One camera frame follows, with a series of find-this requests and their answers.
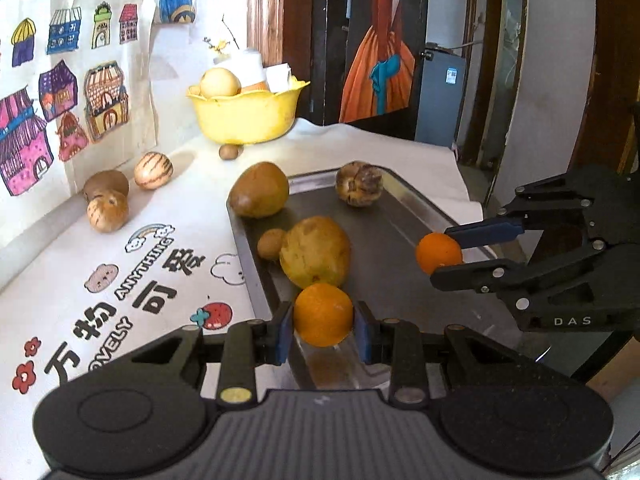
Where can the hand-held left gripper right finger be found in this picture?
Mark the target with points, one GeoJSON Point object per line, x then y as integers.
{"type": "Point", "coordinates": [363, 332]}

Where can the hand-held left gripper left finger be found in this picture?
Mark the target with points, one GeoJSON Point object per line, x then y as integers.
{"type": "Point", "coordinates": [284, 332]}

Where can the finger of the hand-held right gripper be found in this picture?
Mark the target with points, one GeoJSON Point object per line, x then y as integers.
{"type": "Point", "coordinates": [482, 233]}
{"type": "Point", "coordinates": [475, 276]}

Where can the small orange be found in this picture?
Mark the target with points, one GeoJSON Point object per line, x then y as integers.
{"type": "Point", "coordinates": [439, 254]}
{"type": "Point", "coordinates": [322, 314]}

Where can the yellow-brown pear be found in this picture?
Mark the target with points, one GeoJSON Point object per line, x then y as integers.
{"type": "Point", "coordinates": [314, 251]}

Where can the metal baking tray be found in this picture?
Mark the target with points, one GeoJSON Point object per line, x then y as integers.
{"type": "Point", "coordinates": [390, 240]}

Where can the dark striped pepino melon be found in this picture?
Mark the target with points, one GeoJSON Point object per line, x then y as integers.
{"type": "Point", "coordinates": [359, 183]}

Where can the olive-brown mango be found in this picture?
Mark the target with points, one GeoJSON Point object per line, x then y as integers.
{"type": "Point", "coordinates": [259, 189]}

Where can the pale striped pepino melon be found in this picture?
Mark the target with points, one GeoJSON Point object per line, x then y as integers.
{"type": "Point", "coordinates": [153, 170]}

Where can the tan pepino melon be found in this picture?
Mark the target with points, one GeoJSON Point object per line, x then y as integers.
{"type": "Point", "coordinates": [107, 212]}

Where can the large brown kiwi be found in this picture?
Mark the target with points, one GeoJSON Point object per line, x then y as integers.
{"type": "Point", "coordinates": [106, 182]}

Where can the grey appliance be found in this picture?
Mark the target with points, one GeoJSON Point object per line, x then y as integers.
{"type": "Point", "coordinates": [440, 110]}

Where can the orange dress lady painting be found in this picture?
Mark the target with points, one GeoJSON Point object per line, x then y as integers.
{"type": "Point", "coordinates": [380, 85]}

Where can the yellow bowl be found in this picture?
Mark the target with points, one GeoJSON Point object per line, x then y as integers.
{"type": "Point", "coordinates": [240, 115]}

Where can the printed white table mat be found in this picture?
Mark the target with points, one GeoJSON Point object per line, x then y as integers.
{"type": "Point", "coordinates": [65, 260]}

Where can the white carton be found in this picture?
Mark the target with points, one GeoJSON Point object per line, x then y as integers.
{"type": "Point", "coordinates": [280, 77]}

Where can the pale yellow pear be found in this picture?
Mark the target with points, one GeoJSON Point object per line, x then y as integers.
{"type": "Point", "coordinates": [220, 82]}

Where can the yellow flower twig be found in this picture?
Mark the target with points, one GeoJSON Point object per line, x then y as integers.
{"type": "Point", "coordinates": [222, 42]}

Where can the colourful houses drawing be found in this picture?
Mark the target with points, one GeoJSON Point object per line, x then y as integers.
{"type": "Point", "coordinates": [75, 110]}

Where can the dark brown door frame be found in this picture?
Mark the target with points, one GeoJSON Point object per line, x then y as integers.
{"type": "Point", "coordinates": [480, 85]}

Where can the reddish wooden door frame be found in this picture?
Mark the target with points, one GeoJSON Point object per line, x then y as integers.
{"type": "Point", "coordinates": [265, 10]}

